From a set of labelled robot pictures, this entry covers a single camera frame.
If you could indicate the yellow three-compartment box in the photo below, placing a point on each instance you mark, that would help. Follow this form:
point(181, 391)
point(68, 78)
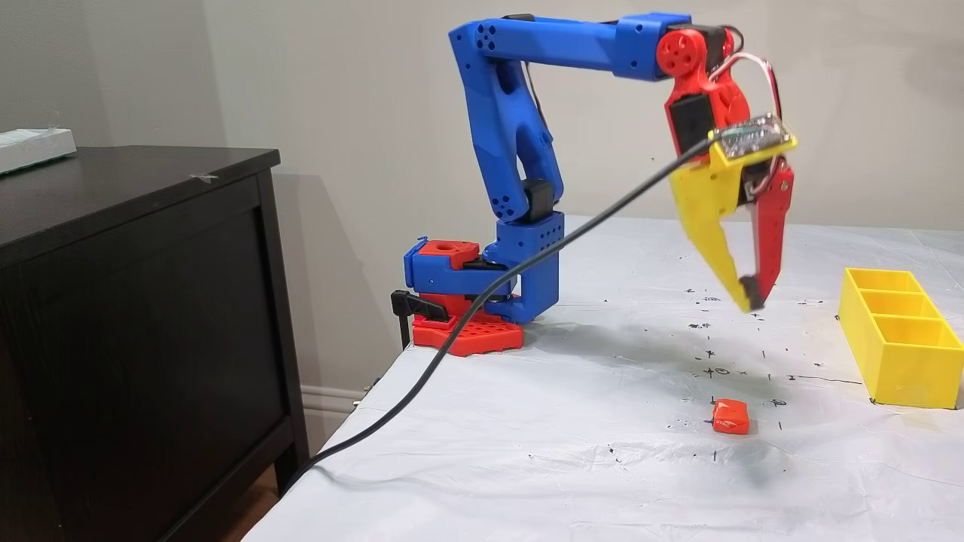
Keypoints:
point(904, 369)

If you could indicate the white flat box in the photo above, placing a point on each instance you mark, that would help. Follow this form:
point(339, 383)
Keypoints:
point(34, 149)

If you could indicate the orange wrapped candy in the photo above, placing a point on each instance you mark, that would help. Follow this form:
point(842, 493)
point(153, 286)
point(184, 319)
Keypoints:
point(731, 418)

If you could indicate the white plastic table cover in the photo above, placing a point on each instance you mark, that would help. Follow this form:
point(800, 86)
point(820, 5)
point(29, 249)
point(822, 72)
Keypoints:
point(527, 467)

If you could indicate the black table clamp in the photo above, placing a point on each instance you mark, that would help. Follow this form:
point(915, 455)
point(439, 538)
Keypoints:
point(422, 306)

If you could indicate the white baseboard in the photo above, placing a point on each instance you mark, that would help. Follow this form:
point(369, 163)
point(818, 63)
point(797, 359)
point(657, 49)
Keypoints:
point(331, 399)

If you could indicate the small grey tape scrap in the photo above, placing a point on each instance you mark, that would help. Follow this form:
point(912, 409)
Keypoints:
point(203, 178)

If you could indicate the dark wooden cabinet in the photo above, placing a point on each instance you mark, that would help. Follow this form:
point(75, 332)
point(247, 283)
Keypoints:
point(135, 339)

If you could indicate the yellow mounted camera board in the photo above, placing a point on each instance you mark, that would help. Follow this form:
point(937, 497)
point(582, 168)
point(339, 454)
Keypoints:
point(753, 139)

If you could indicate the red perforated base plate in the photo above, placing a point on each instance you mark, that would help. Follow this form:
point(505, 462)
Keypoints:
point(467, 336)

